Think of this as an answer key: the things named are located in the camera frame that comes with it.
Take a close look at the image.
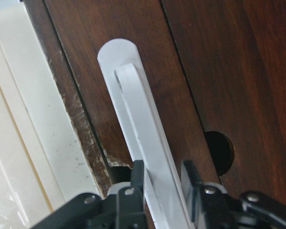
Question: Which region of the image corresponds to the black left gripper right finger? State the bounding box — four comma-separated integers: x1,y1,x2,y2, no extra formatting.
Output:
181,160,203,222

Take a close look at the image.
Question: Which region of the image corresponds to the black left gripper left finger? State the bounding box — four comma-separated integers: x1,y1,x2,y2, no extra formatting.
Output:
131,160,144,210

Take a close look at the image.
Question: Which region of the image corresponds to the white drawer handle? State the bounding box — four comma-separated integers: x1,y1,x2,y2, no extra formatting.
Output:
97,39,194,229

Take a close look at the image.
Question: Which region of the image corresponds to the dark wooden drawer cabinet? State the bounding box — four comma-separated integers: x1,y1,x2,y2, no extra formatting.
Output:
24,0,286,205

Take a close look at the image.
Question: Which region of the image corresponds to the cream plastic panel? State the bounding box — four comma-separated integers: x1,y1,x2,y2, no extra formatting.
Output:
0,0,99,229

